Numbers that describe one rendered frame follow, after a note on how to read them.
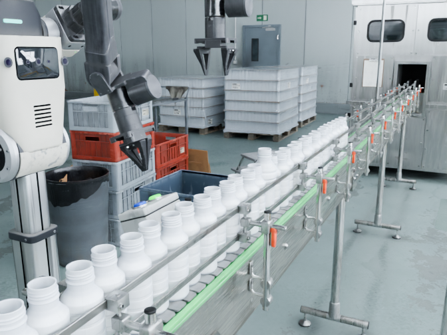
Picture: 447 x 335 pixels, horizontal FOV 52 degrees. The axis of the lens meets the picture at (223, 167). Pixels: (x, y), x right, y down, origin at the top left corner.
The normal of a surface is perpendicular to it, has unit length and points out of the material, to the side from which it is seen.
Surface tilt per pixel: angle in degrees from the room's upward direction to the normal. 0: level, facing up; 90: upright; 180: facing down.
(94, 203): 94
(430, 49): 90
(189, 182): 90
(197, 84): 90
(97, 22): 114
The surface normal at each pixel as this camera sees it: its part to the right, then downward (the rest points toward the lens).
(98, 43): -0.12, 0.50
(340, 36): -0.44, 0.22
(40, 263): 0.89, 0.11
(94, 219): 0.71, 0.23
